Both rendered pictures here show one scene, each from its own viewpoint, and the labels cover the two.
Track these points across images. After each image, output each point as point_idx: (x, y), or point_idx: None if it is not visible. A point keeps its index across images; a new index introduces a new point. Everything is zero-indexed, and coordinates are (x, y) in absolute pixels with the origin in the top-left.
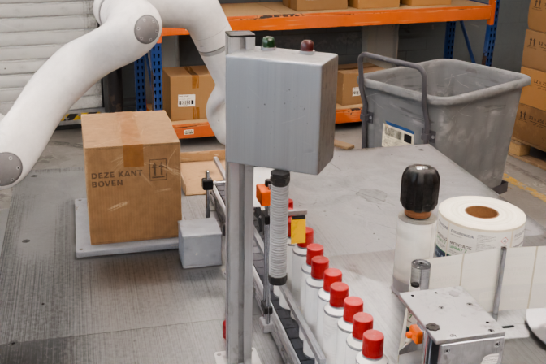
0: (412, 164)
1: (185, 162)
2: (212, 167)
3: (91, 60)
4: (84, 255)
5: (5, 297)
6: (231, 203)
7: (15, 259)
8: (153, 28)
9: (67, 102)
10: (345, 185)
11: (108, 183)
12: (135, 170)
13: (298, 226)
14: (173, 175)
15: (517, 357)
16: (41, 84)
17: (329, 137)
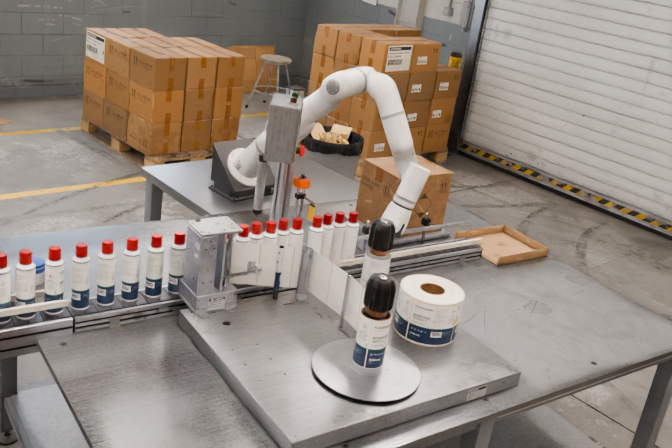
0: (633, 328)
1: (507, 235)
2: (511, 244)
3: (320, 96)
4: (345, 219)
5: (291, 208)
6: (276, 172)
7: (329, 205)
8: (335, 87)
9: (310, 114)
10: (543, 296)
11: (367, 185)
12: (378, 184)
13: (311, 210)
14: (392, 197)
15: (311, 334)
16: (304, 100)
17: (282, 148)
